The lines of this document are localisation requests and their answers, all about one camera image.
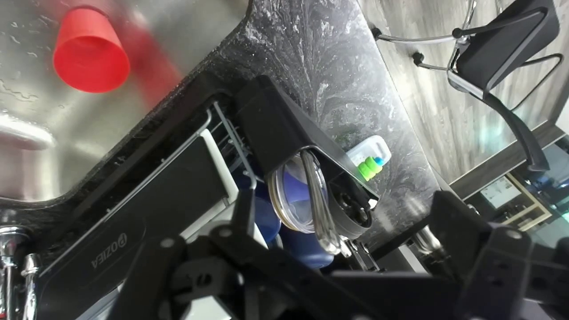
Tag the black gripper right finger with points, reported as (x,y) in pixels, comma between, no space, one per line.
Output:
(499,267)

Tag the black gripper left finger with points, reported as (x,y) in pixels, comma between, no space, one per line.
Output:
(152,267)

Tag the stainless steel sink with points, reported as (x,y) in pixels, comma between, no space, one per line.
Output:
(179,35)

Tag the blue bowl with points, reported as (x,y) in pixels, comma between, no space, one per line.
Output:
(268,219)

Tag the small chrome faucet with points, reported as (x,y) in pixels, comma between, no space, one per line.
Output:
(10,267)

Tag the clear glass lid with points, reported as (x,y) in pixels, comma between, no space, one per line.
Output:
(296,195)

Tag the green sponge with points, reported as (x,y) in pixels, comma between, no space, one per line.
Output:
(371,162)

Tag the black dish rack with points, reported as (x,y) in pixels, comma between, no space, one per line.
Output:
(278,112)

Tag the red plastic cup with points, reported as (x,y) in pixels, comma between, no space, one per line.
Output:
(90,53)

